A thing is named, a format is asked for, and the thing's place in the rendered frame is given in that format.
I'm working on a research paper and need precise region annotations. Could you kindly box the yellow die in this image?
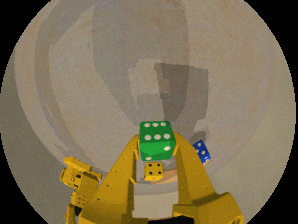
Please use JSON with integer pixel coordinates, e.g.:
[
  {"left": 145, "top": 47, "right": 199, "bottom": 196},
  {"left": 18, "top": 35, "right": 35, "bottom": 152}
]
[{"left": 144, "top": 162, "right": 164, "bottom": 181}]

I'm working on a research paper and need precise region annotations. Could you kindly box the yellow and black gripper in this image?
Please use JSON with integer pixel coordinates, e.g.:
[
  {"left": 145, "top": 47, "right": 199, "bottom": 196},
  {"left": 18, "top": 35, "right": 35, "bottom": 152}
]
[{"left": 78, "top": 131, "right": 244, "bottom": 224}]

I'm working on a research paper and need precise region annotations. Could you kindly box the green die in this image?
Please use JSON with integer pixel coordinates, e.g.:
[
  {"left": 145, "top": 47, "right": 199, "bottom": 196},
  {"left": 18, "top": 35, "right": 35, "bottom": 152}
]
[{"left": 139, "top": 121, "right": 176, "bottom": 161}]

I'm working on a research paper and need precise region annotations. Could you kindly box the tan mat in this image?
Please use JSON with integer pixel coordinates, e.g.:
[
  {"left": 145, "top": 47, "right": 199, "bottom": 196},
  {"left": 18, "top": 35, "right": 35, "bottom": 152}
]
[{"left": 150, "top": 168, "right": 178, "bottom": 185}]

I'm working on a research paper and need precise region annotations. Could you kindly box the blue die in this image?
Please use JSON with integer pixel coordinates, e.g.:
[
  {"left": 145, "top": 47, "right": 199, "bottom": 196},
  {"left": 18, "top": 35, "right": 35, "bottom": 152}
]
[{"left": 192, "top": 140, "right": 211, "bottom": 164}]

